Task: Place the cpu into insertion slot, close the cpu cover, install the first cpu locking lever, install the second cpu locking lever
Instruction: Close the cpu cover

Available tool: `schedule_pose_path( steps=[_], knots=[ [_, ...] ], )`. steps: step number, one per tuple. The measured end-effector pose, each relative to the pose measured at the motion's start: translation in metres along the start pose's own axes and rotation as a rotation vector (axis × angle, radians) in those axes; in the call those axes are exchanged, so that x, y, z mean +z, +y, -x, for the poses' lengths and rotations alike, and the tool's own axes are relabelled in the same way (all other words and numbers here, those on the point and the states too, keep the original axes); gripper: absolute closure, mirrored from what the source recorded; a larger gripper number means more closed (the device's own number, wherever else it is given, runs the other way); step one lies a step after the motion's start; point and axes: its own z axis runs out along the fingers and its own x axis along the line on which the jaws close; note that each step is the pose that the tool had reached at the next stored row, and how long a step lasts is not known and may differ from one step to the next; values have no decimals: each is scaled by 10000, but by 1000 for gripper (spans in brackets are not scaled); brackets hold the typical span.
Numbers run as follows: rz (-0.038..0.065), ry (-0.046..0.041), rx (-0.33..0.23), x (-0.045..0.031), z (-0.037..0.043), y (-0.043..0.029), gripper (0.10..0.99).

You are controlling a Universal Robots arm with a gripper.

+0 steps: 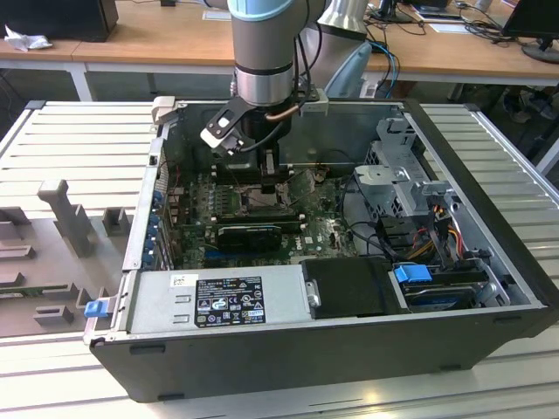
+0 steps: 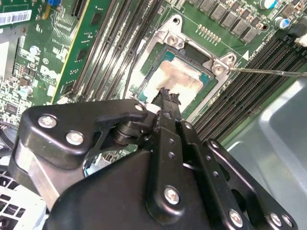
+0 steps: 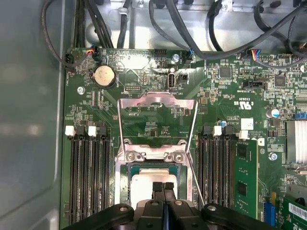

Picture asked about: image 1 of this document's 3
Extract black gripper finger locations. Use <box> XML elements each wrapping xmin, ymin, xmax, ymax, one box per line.
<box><xmin>258</xmin><ymin>148</ymin><xmax>281</xmax><ymax>196</ymax></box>

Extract CPU with silver heat spreader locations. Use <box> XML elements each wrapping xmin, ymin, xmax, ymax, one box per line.
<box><xmin>248</xmin><ymin>190</ymin><xmax>283</xmax><ymax>209</ymax></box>

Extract thin metal locking lever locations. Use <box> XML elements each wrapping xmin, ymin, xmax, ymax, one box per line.
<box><xmin>225</xmin><ymin>167</ymin><xmax>248</xmax><ymax>196</ymax></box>

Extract silver socket cover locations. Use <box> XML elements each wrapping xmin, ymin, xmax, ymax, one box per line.
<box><xmin>282</xmin><ymin>168</ymin><xmax>319</xmax><ymax>208</ymax></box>

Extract CPU socket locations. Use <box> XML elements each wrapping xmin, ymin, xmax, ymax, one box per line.
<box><xmin>238</xmin><ymin>182</ymin><xmax>293</xmax><ymax>214</ymax></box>

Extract black drive bay cover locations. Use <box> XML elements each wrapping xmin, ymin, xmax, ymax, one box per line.
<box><xmin>300</xmin><ymin>256</ymin><xmax>414</xmax><ymax>320</ymax></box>

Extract black graphics card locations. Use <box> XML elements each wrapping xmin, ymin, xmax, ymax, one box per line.
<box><xmin>217</xmin><ymin>223</ymin><xmax>284</xmax><ymax>253</ymax></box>

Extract green motherboard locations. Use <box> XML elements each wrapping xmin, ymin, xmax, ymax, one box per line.
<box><xmin>163</xmin><ymin>165</ymin><xmax>366</xmax><ymax>271</ymax></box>

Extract pale blue teach pendant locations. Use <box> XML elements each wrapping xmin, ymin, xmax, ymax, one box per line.
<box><xmin>325</xmin><ymin>41</ymin><xmax>373</xmax><ymax>100</ymax></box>

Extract grey case latch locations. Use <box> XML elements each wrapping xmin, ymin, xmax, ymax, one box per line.
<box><xmin>150</xmin><ymin>95</ymin><xmax>177</xmax><ymax>128</ymax></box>

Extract silver perforated disk bay cage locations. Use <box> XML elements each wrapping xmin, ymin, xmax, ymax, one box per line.
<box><xmin>352</xmin><ymin>115</ymin><xmax>464</xmax><ymax>222</ymax></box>

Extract wooden desk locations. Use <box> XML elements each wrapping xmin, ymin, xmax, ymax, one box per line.
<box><xmin>0</xmin><ymin>0</ymin><xmax>559</xmax><ymax>104</ymax></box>

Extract silver power supply with label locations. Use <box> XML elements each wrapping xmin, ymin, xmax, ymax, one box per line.
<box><xmin>124</xmin><ymin>268</ymin><xmax>318</xmax><ymax>337</ymax></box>

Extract hard disk with blue carrier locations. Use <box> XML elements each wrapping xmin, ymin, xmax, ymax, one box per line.
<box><xmin>391</xmin><ymin>263</ymin><xmax>481</xmax><ymax>313</ymax></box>

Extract black PC case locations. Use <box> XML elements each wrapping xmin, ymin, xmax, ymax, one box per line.
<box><xmin>82</xmin><ymin>95</ymin><xmax>559</xmax><ymax>405</ymax></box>

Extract grey parts rack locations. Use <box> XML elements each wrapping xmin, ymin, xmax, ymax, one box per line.
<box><xmin>0</xmin><ymin>178</ymin><xmax>135</xmax><ymax>338</ymax></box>

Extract black computer tower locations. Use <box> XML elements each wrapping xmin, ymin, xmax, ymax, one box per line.
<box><xmin>0</xmin><ymin>0</ymin><xmax>120</xmax><ymax>44</ymax></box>

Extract crumpled white paper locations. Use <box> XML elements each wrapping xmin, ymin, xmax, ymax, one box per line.
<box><xmin>3</xmin><ymin>24</ymin><xmax>54</xmax><ymax>52</ymax></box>

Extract green RAM stick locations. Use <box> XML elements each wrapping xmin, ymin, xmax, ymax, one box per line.
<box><xmin>0</xmin><ymin>285</ymin><xmax>34</xmax><ymax>302</ymax></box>

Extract black monitor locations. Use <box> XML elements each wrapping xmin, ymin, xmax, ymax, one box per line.
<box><xmin>500</xmin><ymin>0</ymin><xmax>559</xmax><ymax>65</ymax></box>

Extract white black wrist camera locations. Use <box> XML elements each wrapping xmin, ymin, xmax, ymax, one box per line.
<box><xmin>199</xmin><ymin>104</ymin><xmax>246</xmax><ymax>155</ymax></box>

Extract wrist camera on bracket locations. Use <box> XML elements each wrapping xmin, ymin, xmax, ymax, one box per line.
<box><xmin>298</xmin><ymin>88</ymin><xmax>329</xmax><ymax>117</ymax></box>

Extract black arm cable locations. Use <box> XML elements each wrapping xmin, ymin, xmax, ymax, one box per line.
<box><xmin>291</xmin><ymin>32</ymin><xmax>318</xmax><ymax>104</ymax></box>

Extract thin black cable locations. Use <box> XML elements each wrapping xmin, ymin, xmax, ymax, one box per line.
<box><xmin>322</xmin><ymin>149</ymin><xmax>357</xmax><ymax>169</ymax></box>

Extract thick black cable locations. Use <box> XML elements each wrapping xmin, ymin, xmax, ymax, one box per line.
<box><xmin>339</xmin><ymin>174</ymin><xmax>397</xmax><ymax>259</ymax></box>

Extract red black twisted wire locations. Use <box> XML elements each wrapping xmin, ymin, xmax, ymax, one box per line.
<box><xmin>160</xmin><ymin>159</ymin><xmax>187</xmax><ymax>196</ymax></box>

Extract blue cable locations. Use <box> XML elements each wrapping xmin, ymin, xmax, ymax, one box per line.
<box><xmin>370</xmin><ymin>41</ymin><xmax>401</xmax><ymax>100</ymax></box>

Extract yellow red power wires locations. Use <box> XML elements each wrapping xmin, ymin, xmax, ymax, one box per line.
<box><xmin>412</xmin><ymin>208</ymin><xmax>465</xmax><ymax>263</ymax></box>

